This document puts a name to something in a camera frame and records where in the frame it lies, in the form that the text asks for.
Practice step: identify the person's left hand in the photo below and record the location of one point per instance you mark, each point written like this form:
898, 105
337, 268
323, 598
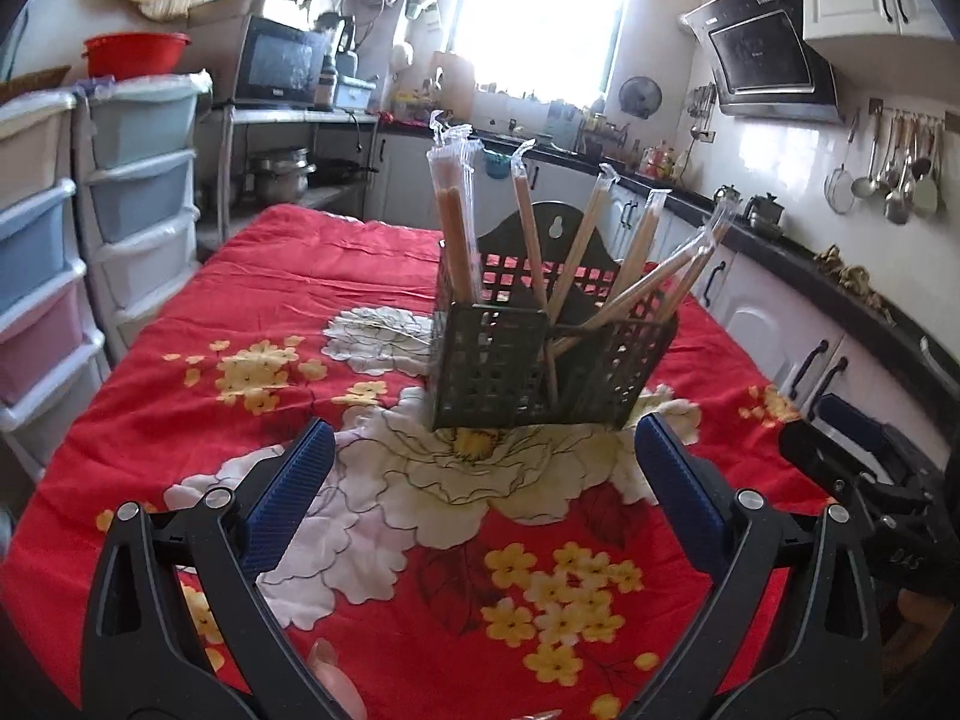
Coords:
323, 663

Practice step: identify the blue hanging basket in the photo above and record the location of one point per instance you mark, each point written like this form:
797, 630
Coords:
496, 165

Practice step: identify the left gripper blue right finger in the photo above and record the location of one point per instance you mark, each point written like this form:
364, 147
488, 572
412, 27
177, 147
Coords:
692, 493

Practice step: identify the black microwave oven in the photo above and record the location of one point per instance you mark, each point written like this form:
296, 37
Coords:
253, 60

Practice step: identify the stainless steel pot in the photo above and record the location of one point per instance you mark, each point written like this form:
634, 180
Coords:
281, 175

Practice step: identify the dark kettle pot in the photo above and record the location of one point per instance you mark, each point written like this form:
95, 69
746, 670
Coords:
763, 215

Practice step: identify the round wall fan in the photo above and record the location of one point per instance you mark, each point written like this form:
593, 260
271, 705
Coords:
640, 96

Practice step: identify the red plastic basin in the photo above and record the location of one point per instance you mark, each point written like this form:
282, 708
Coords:
127, 55

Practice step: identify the pastel drawer tower right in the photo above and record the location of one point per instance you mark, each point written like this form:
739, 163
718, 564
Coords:
133, 161

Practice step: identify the hanging metal spoon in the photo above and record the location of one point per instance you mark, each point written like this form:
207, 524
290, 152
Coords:
896, 209

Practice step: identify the red floral tablecloth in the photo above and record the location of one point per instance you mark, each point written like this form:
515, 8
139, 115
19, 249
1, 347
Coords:
456, 574

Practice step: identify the black range hood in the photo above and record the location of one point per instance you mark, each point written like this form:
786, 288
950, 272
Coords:
762, 66

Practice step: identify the hanging strainer ladle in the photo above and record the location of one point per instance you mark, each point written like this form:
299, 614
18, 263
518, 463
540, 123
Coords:
838, 187

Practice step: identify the wicker basket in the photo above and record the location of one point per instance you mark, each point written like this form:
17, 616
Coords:
40, 80

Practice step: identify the small metal teapot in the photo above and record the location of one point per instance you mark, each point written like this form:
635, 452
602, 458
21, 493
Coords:
727, 202

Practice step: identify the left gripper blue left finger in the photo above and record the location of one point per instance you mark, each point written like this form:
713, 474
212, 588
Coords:
274, 516

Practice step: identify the light blue storage box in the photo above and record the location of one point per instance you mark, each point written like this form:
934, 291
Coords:
353, 94

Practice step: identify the wooden cutting board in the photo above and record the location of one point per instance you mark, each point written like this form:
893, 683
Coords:
452, 84

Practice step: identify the metal shelf rack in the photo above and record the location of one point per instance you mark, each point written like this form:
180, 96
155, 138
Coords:
228, 135

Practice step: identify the black countertop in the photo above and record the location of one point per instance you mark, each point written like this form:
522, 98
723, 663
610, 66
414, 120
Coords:
896, 345

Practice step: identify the kitchen window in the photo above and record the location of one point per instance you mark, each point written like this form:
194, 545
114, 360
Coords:
552, 50

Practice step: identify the dark green utensil basket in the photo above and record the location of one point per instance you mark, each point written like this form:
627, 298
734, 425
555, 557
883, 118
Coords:
503, 363

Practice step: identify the chopsticks pair tall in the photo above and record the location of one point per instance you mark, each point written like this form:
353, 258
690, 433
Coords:
451, 168

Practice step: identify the person's right hand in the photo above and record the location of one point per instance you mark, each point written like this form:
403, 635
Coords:
924, 617

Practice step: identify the pastel drawer tower left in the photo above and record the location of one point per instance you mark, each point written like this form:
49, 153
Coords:
53, 353

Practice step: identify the ginger root pile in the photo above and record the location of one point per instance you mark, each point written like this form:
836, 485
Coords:
853, 279

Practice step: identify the sauce bottles group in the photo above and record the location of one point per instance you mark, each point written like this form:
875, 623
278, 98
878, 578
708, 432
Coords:
658, 162

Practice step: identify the pastel drawer tower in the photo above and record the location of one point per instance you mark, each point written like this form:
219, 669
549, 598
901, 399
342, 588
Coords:
133, 161
53, 353

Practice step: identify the hanging spatula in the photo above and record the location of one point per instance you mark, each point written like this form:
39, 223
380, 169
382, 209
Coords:
925, 194

